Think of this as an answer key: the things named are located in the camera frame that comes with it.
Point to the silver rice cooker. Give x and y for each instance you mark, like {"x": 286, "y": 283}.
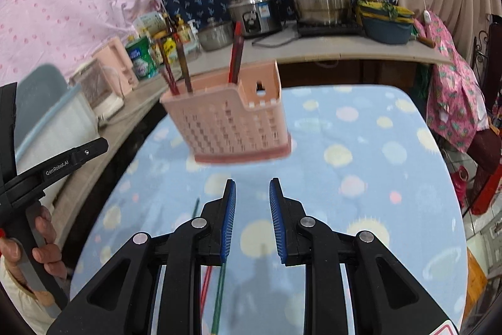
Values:
{"x": 253, "y": 13}

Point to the dark red chair cushion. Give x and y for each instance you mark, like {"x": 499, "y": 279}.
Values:
{"x": 484, "y": 148}

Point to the white and green box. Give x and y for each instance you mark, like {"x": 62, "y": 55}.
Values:
{"x": 149, "y": 23}

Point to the white pump bottle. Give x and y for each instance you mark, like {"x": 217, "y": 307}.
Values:
{"x": 192, "y": 32}

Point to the yellow-green bundle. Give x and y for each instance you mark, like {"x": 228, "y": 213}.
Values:
{"x": 386, "y": 9}

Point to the red box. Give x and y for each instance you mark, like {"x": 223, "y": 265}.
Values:
{"x": 486, "y": 193}

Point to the pink countertop appliance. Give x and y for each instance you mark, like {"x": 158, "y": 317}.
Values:
{"x": 115, "y": 60}

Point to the dark glass bottle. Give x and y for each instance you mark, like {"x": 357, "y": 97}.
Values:
{"x": 169, "y": 25}

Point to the white bin with teal lid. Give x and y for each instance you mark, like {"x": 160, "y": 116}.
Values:
{"x": 51, "y": 111}

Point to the yellow packet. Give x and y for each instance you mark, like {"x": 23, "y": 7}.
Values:
{"x": 169, "y": 50}

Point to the blue planet-print tablecloth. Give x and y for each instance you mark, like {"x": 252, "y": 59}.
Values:
{"x": 353, "y": 182}

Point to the pink perforated utensil basket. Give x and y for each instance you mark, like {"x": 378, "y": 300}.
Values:
{"x": 227, "y": 123}

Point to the white countertop appliance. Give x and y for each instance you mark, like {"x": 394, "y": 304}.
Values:
{"x": 98, "y": 91}

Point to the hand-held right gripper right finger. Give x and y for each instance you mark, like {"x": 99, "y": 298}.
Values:
{"x": 276, "y": 221}

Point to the green chopstick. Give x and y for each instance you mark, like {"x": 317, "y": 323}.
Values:
{"x": 196, "y": 207}
{"x": 219, "y": 299}

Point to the small steel lidded pot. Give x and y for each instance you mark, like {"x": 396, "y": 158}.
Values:
{"x": 215, "y": 36}

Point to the black induction cooktop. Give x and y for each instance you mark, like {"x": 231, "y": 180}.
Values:
{"x": 329, "y": 29}

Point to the person's left hand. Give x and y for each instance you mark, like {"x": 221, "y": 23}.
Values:
{"x": 49, "y": 240}

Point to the pink pineapple-print garment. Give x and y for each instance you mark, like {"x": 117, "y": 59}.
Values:
{"x": 455, "y": 84}

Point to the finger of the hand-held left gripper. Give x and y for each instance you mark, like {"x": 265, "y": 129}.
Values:
{"x": 74, "y": 156}
{"x": 8, "y": 123}

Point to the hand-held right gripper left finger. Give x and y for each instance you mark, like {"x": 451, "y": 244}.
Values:
{"x": 229, "y": 221}

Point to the yellow-label sauce bottle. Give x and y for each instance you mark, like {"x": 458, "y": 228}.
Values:
{"x": 182, "y": 29}

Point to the blue plastic basin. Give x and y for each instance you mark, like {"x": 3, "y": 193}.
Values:
{"x": 386, "y": 31}

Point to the red chopstick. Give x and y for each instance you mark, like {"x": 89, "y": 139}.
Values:
{"x": 235, "y": 52}
{"x": 206, "y": 286}

